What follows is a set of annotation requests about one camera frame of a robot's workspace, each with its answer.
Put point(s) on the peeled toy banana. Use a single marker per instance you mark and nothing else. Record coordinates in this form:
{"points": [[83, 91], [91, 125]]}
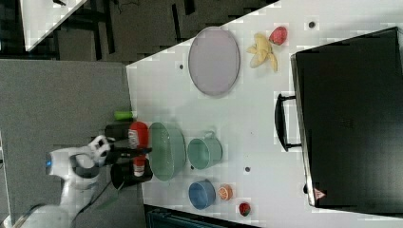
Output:
{"points": [[262, 52]]}

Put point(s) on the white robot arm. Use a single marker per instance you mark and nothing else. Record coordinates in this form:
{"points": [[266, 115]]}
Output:
{"points": [[79, 168]]}

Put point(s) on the red ketchup bottle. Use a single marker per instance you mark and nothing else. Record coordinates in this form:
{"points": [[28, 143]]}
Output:
{"points": [[138, 139]]}

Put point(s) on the silver toaster oven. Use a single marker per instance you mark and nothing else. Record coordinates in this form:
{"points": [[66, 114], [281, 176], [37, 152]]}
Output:
{"points": [[349, 97]]}

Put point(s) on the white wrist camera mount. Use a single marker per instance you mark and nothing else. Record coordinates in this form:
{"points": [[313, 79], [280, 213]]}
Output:
{"points": [[100, 146]]}

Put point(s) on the toy orange half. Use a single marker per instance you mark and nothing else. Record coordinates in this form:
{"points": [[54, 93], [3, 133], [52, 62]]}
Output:
{"points": [[225, 192]]}

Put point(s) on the green oval strainer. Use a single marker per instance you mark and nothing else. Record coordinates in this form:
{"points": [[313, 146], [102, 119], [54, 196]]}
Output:
{"points": [[168, 156]]}

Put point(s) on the round grey plate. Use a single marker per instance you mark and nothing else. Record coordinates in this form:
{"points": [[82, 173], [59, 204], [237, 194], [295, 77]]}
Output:
{"points": [[214, 61]]}

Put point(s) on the toy strawberry near banana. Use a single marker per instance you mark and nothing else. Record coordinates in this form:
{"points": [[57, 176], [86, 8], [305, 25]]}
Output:
{"points": [[278, 36]]}

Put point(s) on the blue bowl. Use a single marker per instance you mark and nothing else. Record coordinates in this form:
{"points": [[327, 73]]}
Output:
{"points": [[201, 194]]}

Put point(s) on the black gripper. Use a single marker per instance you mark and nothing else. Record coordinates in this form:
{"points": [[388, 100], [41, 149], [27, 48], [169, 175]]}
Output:
{"points": [[116, 153]]}

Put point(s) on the small red toy strawberry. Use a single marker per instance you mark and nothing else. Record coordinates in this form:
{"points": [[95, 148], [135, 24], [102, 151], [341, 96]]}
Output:
{"points": [[245, 209]]}

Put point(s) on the green metal cup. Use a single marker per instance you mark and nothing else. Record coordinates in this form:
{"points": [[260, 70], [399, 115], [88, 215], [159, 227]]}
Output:
{"points": [[205, 152]]}

